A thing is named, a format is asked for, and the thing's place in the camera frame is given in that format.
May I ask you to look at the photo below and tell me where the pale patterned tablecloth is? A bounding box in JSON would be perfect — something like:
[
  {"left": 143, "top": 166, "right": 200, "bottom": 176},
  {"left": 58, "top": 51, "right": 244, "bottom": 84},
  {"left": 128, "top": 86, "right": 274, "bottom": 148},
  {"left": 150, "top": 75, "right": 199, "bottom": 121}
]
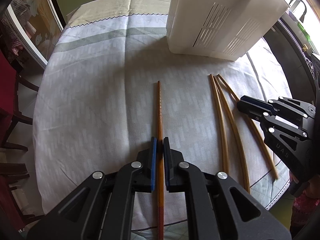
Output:
[{"left": 31, "top": 0, "right": 294, "bottom": 240}]

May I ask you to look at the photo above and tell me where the bamboo chopstick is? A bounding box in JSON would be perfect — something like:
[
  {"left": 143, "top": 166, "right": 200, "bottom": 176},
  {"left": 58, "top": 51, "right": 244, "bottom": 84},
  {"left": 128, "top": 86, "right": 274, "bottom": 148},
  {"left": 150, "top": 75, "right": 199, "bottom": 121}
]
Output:
[
  {"left": 209, "top": 74, "right": 229, "bottom": 173},
  {"left": 217, "top": 74, "right": 279, "bottom": 180},
  {"left": 213, "top": 76, "right": 250, "bottom": 193}
]

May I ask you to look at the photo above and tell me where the glass sliding door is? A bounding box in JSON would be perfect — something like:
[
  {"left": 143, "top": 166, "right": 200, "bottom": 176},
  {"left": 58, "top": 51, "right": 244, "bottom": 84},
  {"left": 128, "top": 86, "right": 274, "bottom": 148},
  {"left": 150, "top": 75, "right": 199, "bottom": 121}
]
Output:
[{"left": 1, "top": 0, "right": 63, "bottom": 69}]

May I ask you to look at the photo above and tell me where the chrome sink faucet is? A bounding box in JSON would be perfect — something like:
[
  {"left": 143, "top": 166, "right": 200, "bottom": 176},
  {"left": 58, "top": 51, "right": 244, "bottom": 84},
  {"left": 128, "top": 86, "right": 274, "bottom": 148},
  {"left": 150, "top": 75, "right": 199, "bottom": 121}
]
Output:
[{"left": 289, "top": 0, "right": 308, "bottom": 23}]

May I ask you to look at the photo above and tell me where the red-handled chopstick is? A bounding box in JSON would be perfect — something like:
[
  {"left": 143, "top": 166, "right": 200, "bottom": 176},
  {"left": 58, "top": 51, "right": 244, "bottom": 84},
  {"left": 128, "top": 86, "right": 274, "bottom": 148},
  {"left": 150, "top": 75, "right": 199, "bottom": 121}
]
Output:
[{"left": 157, "top": 81, "right": 164, "bottom": 239}]

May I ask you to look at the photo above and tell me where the red upholstered wooden chair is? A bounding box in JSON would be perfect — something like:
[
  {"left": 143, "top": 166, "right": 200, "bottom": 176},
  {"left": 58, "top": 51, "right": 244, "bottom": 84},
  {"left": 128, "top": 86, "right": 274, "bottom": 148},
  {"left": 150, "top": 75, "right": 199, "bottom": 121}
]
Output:
[{"left": 1, "top": 54, "right": 41, "bottom": 231}]

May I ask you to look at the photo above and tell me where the white slotted utensil holder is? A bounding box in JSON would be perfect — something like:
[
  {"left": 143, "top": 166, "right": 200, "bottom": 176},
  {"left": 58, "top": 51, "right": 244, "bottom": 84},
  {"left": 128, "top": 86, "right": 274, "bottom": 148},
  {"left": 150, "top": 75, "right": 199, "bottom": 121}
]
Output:
[{"left": 166, "top": 0, "right": 289, "bottom": 61}]

